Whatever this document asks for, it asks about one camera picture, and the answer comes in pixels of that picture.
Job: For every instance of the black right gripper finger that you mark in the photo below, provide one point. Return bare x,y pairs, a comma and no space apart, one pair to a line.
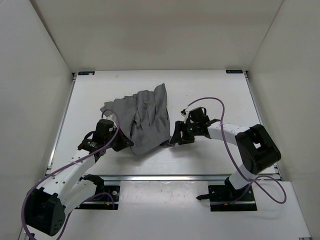
186,138
177,136

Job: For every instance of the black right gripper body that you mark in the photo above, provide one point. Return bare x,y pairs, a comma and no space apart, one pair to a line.
191,129

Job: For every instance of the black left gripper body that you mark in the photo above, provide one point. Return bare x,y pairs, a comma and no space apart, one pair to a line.
111,137

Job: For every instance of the grey pleated skirt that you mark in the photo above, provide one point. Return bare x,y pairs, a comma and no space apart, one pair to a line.
144,118

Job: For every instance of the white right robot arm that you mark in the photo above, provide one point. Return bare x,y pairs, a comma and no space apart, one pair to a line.
256,148

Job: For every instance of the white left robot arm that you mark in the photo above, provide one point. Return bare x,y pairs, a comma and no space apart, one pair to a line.
48,204

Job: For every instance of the blue label right corner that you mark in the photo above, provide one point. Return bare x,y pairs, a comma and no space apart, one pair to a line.
234,71

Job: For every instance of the blue label corner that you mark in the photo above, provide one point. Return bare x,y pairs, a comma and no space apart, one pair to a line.
86,73
234,71

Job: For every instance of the blue label left corner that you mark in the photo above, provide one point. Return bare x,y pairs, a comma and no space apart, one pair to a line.
86,73

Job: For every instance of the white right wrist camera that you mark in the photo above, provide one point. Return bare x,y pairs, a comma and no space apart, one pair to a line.
185,113

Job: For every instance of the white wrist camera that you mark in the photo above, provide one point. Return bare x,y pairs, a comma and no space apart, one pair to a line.
112,117
185,113

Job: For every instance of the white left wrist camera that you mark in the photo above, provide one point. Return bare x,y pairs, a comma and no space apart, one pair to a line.
112,117

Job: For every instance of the aluminium rail along table front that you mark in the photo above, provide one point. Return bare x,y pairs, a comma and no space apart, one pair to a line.
164,178

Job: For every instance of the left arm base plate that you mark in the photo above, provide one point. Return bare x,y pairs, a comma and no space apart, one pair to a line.
104,202

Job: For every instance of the aluminium rail left table edge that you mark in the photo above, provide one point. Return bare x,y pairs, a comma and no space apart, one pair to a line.
60,126

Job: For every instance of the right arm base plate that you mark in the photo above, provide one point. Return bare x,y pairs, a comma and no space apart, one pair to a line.
222,200

